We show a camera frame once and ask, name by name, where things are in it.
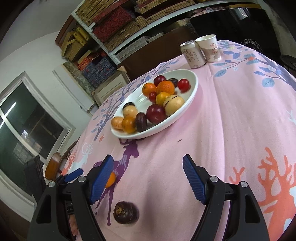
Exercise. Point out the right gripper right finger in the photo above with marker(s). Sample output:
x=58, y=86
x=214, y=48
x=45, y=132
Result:
x=245, y=219

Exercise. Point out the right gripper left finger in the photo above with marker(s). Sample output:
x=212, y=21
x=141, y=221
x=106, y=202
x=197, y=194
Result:
x=58, y=201

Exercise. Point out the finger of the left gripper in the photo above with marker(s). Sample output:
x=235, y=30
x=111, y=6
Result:
x=69, y=177

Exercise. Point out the orange fruit bottom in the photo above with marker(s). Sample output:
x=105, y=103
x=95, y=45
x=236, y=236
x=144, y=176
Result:
x=111, y=180

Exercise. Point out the dark brown mangosteen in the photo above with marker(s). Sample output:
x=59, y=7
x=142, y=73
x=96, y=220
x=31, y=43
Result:
x=125, y=213

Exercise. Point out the tan potato-like fruit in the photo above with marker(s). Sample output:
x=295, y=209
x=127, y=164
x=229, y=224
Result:
x=116, y=122

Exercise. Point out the beige fruit small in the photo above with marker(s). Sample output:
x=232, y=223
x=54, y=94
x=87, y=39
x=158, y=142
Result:
x=130, y=111

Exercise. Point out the dark purple mangosteen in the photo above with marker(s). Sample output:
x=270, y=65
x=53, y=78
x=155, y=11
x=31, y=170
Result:
x=141, y=122

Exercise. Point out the beige round fruit large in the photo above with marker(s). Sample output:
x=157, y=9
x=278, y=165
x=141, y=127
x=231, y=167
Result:
x=172, y=104

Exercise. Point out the wooden chair top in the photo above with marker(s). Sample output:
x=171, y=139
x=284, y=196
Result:
x=53, y=167

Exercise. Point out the dark framed window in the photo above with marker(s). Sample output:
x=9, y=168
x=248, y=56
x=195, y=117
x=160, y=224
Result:
x=30, y=126

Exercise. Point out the framed picture leaning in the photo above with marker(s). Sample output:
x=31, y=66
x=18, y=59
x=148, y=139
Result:
x=115, y=82

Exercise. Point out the pink printed tablecloth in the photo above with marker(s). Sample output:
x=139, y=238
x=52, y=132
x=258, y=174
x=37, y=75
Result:
x=239, y=127

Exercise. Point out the dark half fruit behind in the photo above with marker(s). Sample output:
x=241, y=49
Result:
x=128, y=104

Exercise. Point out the white oval plate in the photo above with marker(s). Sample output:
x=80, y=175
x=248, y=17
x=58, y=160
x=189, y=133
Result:
x=142, y=103

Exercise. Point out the blue patterned boxes stack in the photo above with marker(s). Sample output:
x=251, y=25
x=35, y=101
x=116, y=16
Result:
x=98, y=70

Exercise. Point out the red plum front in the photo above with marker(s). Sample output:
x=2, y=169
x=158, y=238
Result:
x=155, y=113

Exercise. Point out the orange mandarin left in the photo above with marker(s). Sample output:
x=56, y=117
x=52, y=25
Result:
x=148, y=88

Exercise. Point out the yellow orange small fruit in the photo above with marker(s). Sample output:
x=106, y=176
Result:
x=161, y=97

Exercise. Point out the dark red plum back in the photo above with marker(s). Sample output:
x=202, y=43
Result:
x=159, y=79

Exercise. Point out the orange mandarin large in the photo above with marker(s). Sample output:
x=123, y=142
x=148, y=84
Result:
x=166, y=86

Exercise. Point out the dark brown fruit back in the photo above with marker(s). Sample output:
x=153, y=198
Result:
x=174, y=81

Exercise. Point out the small red cherry tomato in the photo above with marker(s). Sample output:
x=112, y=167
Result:
x=183, y=85

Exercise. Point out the metal storage shelf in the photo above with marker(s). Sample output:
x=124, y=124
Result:
x=89, y=14

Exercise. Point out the dark wooden chair back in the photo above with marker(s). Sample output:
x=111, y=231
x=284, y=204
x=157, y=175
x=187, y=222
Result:
x=158, y=51

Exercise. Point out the pink drink can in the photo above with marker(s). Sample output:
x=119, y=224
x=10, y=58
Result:
x=192, y=54

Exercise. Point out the white paper cup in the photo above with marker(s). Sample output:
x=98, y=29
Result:
x=209, y=46

